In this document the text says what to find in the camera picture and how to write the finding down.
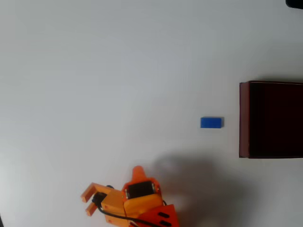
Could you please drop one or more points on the orange gripper with servo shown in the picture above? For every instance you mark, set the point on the orange gripper with servo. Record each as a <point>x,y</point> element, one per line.
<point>141,189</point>

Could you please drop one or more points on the small blue block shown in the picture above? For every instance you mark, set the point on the small blue block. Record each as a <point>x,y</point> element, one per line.
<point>211,122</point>

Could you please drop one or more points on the dark red box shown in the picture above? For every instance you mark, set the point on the dark red box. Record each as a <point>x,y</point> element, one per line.
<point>274,118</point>

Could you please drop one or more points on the black object at corner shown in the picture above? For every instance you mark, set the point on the black object at corner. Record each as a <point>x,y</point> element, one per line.
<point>294,3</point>

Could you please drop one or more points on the light orange camera mount bracket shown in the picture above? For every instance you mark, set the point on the light orange camera mount bracket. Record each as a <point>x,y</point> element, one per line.
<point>113,199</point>

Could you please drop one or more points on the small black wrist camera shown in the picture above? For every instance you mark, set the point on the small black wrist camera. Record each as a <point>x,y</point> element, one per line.
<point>100,197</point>

